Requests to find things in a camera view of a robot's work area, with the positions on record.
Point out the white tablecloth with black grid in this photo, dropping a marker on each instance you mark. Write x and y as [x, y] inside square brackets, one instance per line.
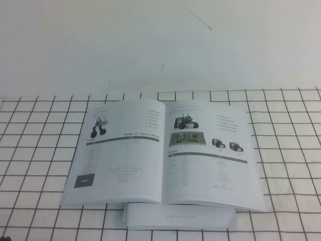
[30, 150]

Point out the white product catalogue book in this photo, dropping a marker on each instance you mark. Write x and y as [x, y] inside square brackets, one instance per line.
[140, 163]

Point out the closed white booklet with web address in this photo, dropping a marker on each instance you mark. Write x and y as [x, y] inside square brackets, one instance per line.
[180, 218]

